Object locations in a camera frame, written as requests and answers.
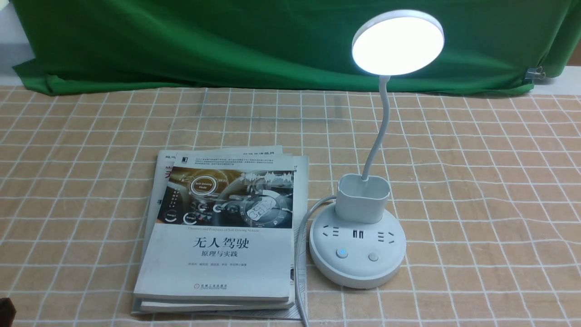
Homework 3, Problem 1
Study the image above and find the silver binder clip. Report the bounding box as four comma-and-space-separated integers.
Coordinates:
523, 67, 546, 83

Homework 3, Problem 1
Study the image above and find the white lamp power cable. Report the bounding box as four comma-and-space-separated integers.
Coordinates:
294, 195, 337, 327

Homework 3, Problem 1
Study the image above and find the green backdrop cloth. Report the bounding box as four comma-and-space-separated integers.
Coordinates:
12, 0, 580, 96

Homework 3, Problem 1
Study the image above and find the white desk lamp with socket base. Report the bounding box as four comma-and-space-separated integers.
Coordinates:
309, 9, 445, 289

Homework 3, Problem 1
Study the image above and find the dark object at left edge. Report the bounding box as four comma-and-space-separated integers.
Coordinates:
0, 297, 17, 327

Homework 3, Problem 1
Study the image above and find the bottom white book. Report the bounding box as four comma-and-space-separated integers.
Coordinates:
154, 155, 309, 319

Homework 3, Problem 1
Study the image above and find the checkered orange tablecloth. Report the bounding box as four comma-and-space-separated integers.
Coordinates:
0, 86, 581, 327

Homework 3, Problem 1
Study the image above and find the top self-driving textbook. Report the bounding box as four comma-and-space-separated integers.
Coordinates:
133, 152, 295, 302

